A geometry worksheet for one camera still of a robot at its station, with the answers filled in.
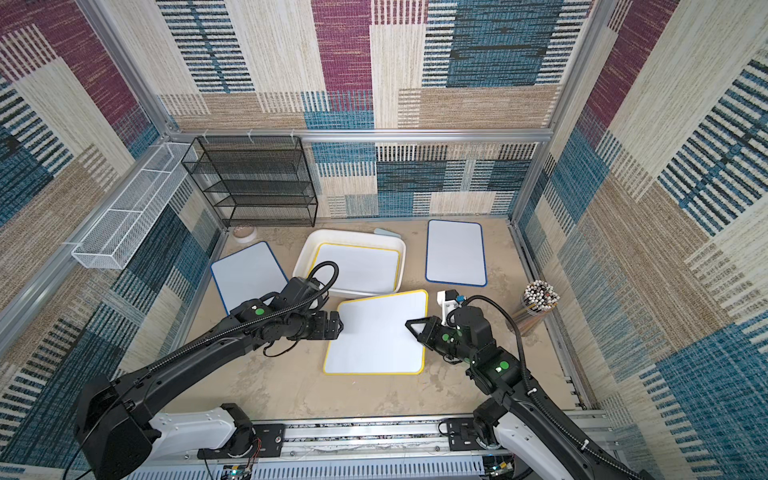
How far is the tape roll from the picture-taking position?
3.85 ft

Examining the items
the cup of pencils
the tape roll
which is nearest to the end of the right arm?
the cup of pencils

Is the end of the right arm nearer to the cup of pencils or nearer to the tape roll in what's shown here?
the cup of pencils
